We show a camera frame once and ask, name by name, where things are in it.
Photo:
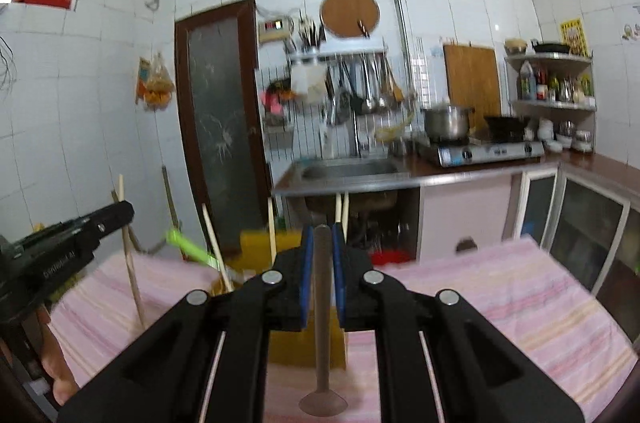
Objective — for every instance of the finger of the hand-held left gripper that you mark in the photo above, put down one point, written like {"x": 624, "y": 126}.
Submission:
{"x": 110, "y": 218}

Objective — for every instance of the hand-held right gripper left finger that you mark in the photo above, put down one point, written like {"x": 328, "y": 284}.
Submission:
{"x": 306, "y": 283}

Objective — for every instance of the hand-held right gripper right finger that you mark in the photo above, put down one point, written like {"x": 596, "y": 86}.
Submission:
{"x": 339, "y": 283}

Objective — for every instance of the wooden chopstick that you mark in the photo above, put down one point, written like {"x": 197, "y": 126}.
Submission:
{"x": 345, "y": 208}
{"x": 273, "y": 228}
{"x": 216, "y": 248}
{"x": 134, "y": 273}

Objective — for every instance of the golden perforated utensil holder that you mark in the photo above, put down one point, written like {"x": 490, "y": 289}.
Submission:
{"x": 290, "y": 353}

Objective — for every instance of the grey metal spoon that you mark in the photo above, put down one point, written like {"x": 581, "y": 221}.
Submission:
{"x": 322, "y": 353}

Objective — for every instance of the person's left hand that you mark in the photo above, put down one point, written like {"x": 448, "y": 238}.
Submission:
{"x": 60, "y": 373}

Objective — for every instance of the red pot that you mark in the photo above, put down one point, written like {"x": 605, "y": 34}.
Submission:
{"x": 392, "y": 259}

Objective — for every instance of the steel sink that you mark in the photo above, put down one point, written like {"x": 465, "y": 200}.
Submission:
{"x": 350, "y": 170}

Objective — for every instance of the pink striped tablecloth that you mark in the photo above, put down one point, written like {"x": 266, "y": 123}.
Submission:
{"x": 475, "y": 303}

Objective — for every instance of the brown-framed frosted glass door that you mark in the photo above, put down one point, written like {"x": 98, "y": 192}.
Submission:
{"x": 220, "y": 128}

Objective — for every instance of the hanging clear plastic bag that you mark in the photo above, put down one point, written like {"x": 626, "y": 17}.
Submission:
{"x": 156, "y": 83}

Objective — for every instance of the pink cabinet door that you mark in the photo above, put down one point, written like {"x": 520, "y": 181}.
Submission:
{"x": 465, "y": 213}

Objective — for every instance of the pink plastic cup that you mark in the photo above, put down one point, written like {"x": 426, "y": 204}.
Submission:
{"x": 273, "y": 104}

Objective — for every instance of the black ladle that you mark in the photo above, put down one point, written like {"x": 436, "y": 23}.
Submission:
{"x": 354, "y": 100}

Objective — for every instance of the steel cooking pot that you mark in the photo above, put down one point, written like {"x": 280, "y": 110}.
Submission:
{"x": 446, "y": 123}

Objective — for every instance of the steel gas stove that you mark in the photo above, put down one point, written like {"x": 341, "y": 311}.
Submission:
{"x": 485, "y": 153}

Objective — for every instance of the white plastic container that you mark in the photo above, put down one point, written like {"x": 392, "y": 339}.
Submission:
{"x": 307, "y": 83}

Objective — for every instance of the wooden spatula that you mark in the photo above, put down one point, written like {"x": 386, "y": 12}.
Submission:
{"x": 396, "y": 90}

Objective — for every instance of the narrow glass cabinet door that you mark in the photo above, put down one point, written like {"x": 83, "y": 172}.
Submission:
{"x": 537, "y": 203}

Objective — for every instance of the black wok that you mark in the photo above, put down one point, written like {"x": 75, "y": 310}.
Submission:
{"x": 505, "y": 128}

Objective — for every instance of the steel chopstick cup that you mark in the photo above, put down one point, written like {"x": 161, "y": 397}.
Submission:
{"x": 309, "y": 48}

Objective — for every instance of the rectangular wooden cutting board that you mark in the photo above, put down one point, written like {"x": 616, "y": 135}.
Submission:
{"x": 472, "y": 80}

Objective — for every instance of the beige control box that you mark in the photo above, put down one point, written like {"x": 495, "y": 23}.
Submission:
{"x": 275, "y": 29}

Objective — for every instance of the wide glass cabinet door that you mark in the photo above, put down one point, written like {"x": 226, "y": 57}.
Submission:
{"x": 585, "y": 228}

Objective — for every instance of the stack of white bowls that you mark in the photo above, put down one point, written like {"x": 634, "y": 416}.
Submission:
{"x": 546, "y": 130}

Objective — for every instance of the round wooden cutting board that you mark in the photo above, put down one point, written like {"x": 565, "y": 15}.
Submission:
{"x": 347, "y": 13}

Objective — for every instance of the steel bowl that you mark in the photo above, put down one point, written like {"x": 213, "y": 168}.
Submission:
{"x": 566, "y": 130}

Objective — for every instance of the large plastic bottle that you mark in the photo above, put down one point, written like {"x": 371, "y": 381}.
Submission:
{"x": 528, "y": 83}

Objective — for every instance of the enamel bowl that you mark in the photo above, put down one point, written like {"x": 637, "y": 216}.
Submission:
{"x": 516, "y": 47}

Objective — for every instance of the small steel kettle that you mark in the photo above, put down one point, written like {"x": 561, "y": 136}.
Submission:
{"x": 565, "y": 92}

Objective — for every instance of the black frying pan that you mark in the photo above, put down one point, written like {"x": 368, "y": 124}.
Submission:
{"x": 550, "y": 48}

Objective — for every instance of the steel wall rack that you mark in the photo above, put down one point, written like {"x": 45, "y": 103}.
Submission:
{"x": 340, "y": 54}

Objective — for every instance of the corner wall shelf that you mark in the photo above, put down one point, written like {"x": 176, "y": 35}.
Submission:
{"x": 550, "y": 105}

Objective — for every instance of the grey wall pipe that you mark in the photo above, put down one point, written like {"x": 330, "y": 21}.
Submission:
{"x": 395, "y": 3}

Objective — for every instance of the small wall sticker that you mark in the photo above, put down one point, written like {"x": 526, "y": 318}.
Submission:
{"x": 631, "y": 32}

